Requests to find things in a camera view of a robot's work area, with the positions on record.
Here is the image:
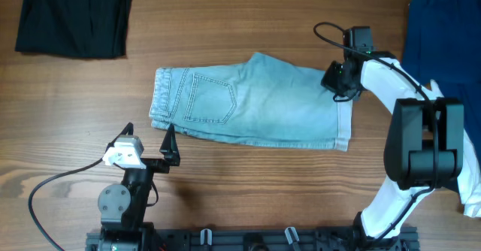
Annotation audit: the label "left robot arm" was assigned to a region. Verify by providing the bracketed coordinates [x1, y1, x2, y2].
[86, 123, 180, 251]

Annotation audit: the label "black folded garment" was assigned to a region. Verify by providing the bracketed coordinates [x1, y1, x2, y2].
[15, 0, 132, 59]

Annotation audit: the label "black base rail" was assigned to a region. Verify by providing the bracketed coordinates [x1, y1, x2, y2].
[84, 226, 420, 251]

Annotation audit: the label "white garment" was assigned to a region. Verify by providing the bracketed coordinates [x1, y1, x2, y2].
[411, 0, 481, 219]

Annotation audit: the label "light blue denim shorts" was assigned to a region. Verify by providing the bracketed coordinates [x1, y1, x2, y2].
[149, 53, 352, 151]

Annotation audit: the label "dark blue garment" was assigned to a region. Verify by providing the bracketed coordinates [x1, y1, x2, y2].
[400, 0, 481, 192]

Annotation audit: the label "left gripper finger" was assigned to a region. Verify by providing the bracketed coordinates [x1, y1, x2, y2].
[106, 122, 134, 150]
[159, 124, 180, 166]

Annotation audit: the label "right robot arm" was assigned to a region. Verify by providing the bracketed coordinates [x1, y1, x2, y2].
[319, 26, 464, 250]

